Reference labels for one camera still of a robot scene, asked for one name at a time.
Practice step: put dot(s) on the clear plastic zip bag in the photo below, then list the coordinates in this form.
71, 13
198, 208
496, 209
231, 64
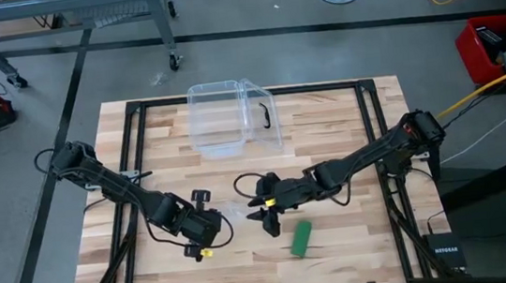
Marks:
234, 208

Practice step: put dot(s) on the crumpled clear plastic scrap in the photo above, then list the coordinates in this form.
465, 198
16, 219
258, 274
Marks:
158, 78

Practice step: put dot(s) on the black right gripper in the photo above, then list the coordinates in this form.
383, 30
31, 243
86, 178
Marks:
291, 191

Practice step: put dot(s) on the red plastic bin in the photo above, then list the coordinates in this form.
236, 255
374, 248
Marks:
472, 52

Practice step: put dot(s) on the black box with label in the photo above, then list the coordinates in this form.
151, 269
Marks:
490, 41

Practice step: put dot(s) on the clear plastic storage container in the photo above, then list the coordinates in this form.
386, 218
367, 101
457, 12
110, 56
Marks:
215, 117

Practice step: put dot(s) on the grey metal cart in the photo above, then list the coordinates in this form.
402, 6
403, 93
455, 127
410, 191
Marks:
54, 2

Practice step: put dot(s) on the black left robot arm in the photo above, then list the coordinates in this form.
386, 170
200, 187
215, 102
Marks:
121, 188

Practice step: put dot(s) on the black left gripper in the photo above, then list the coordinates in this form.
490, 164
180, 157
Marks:
203, 227

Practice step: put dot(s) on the black Netgear network switch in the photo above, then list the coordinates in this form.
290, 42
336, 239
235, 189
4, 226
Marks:
446, 250

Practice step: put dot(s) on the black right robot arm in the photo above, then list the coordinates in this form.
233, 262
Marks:
367, 153

